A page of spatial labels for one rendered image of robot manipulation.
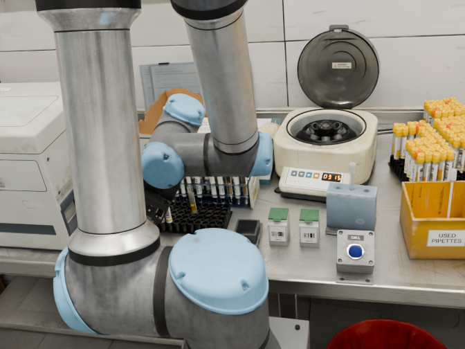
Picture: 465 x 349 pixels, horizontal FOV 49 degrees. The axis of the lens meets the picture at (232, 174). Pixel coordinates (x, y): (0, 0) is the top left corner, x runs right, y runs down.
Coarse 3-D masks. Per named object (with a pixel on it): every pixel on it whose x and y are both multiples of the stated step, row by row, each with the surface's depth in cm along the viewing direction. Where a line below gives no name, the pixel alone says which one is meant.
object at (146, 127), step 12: (168, 96) 153; (192, 96) 152; (156, 108) 146; (204, 108) 153; (144, 120) 139; (156, 120) 146; (204, 120) 151; (144, 132) 138; (204, 132) 144; (144, 144) 130
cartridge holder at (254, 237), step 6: (240, 222) 113; (246, 222) 112; (252, 222) 112; (258, 222) 111; (240, 228) 113; (246, 228) 113; (252, 228) 113; (258, 228) 110; (246, 234) 108; (252, 234) 108; (258, 234) 110; (252, 240) 108; (258, 240) 109; (258, 246) 109
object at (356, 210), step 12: (336, 192) 106; (348, 192) 106; (360, 192) 106; (372, 192) 105; (336, 204) 108; (348, 204) 107; (360, 204) 106; (372, 204) 104; (336, 216) 109; (348, 216) 108; (360, 216) 107; (372, 216) 106; (336, 228) 111; (348, 228) 110; (360, 228) 109; (372, 228) 108
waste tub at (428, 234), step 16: (416, 192) 108; (432, 192) 107; (448, 192) 107; (464, 192) 106; (416, 208) 110; (432, 208) 109; (464, 208) 107; (416, 224) 97; (432, 224) 96; (448, 224) 96; (464, 224) 95; (416, 240) 99; (432, 240) 98; (448, 240) 98; (464, 240) 97; (416, 256) 101; (432, 256) 100; (448, 256) 100; (464, 256) 99
